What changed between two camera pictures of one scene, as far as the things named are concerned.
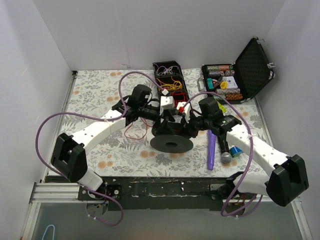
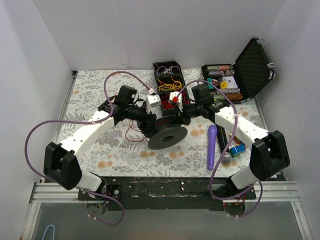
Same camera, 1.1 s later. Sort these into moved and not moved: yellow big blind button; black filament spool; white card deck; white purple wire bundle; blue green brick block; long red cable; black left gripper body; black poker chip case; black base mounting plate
Moved: black left gripper body; long red cable; black filament spool
Not moved: black base mounting plate; blue green brick block; yellow big blind button; black poker chip case; white card deck; white purple wire bundle
